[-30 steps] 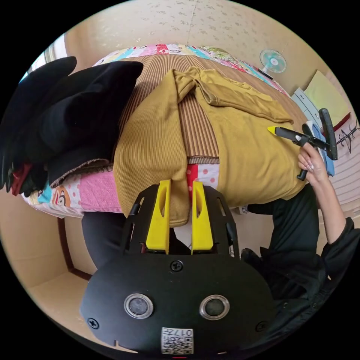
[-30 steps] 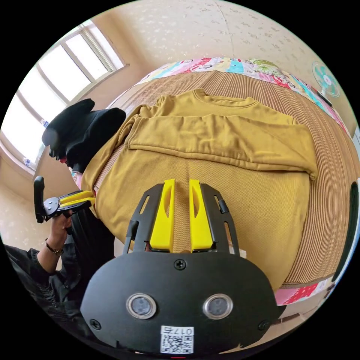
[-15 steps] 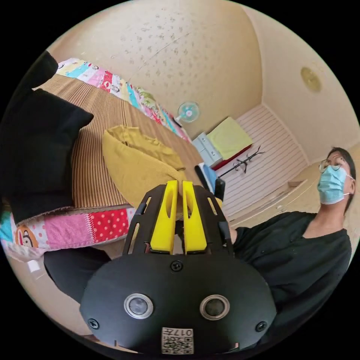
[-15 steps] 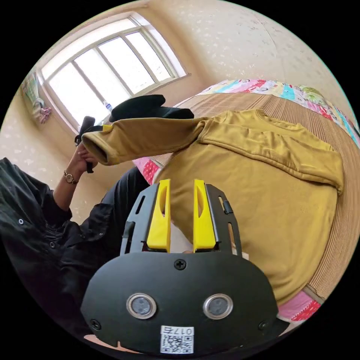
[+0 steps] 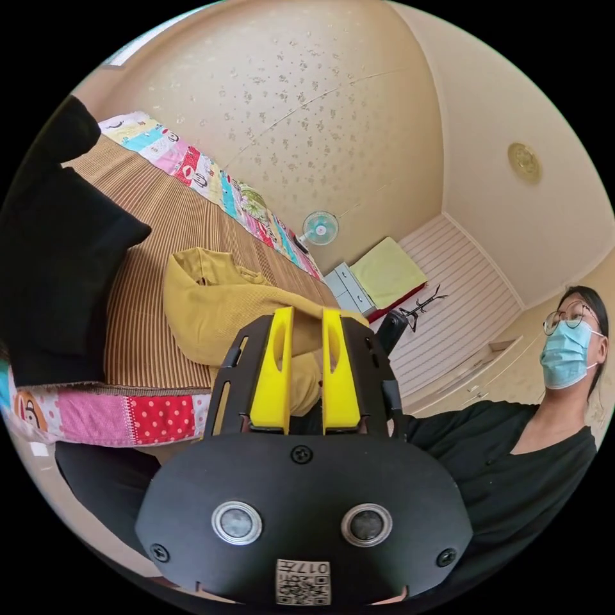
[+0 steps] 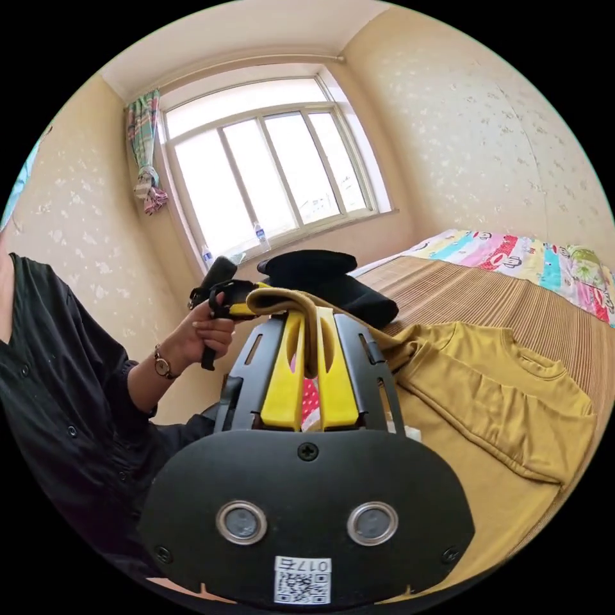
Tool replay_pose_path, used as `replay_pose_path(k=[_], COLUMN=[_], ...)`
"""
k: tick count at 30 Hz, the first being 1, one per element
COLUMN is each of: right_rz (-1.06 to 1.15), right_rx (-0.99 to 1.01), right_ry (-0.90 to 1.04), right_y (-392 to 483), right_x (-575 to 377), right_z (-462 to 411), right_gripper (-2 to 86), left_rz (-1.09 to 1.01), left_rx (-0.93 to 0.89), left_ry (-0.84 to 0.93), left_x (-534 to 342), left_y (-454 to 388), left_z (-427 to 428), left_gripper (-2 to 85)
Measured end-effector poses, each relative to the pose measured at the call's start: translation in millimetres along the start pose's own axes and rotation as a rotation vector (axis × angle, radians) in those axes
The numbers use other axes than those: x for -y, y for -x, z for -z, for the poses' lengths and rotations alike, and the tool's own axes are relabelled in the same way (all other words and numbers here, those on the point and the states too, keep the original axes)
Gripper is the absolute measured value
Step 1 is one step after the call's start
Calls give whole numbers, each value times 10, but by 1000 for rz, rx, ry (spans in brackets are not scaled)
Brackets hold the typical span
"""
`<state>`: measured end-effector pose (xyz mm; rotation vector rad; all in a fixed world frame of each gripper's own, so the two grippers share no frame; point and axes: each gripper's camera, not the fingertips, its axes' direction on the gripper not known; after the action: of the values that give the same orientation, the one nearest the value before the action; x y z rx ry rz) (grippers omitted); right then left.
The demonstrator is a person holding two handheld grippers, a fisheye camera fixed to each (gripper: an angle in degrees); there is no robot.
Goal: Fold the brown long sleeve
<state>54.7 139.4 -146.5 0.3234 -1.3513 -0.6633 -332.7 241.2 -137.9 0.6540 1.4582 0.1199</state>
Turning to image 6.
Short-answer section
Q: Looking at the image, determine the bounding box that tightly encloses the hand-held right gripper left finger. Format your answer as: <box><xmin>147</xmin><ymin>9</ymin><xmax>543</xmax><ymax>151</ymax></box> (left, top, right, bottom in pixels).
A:
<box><xmin>259</xmin><ymin>312</ymin><xmax>307</xmax><ymax>432</ymax></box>

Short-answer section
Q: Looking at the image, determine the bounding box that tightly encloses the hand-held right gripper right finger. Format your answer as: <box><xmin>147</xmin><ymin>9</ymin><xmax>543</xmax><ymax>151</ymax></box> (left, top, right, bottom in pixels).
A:
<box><xmin>316</xmin><ymin>309</ymin><xmax>360</xmax><ymax>432</ymax></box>

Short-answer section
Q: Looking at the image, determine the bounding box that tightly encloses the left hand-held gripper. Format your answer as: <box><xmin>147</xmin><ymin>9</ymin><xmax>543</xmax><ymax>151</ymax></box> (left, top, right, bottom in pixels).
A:
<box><xmin>188</xmin><ymin>279</ymin><xmax>273</xmax><ymax>372</ymax></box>

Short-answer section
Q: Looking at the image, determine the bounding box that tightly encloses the brown long sleeve shirt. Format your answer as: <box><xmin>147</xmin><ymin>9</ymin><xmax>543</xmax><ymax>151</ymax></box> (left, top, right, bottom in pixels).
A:
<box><xmin>245</xmin><ymin>287</ymin><xmax>598</xmax><ymax>604</ymax></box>

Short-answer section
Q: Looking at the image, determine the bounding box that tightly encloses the person's left forearm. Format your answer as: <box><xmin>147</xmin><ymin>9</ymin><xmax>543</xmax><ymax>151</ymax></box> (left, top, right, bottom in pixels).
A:
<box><xmin>126</xmin><ymin>343</ymin><xmax>189</xmax><ymax>415</ymax></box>

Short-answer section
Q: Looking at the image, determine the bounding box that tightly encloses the person's left hand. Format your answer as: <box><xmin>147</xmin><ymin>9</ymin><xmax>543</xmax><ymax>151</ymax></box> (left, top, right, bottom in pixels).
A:
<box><xmin>175</xmin><ymin>290</ymin><xmax>237</xmax><ymax>367</ymax></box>

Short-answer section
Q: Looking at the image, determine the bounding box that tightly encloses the pile of clothes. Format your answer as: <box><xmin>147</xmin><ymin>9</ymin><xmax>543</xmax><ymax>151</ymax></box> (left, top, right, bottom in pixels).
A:
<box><xmin>256</xmin><ymin>249</ymin><xmax>400</xmax><ymax>331</ymax></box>

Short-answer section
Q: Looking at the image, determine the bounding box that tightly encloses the window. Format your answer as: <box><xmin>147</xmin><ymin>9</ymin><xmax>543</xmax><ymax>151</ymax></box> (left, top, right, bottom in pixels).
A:
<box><xmin>152</xmin><ymin>65</ymin><xmax>400</xmax><ymax>275</ymax></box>

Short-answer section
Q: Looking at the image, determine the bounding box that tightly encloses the checked curtain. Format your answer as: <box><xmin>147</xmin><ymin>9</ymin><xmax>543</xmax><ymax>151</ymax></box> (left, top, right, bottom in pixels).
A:
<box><xmin>124</xmin><ymin>88</ymin><xmax>170</xmax><ymax>217</ymax></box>

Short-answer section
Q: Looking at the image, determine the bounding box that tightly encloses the person's body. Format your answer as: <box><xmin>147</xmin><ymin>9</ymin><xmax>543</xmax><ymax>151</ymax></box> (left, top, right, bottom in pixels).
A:
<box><xmin>0</xmin><ymin>235</ymin><xmax>227</xmax><ymax>585</ymax></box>

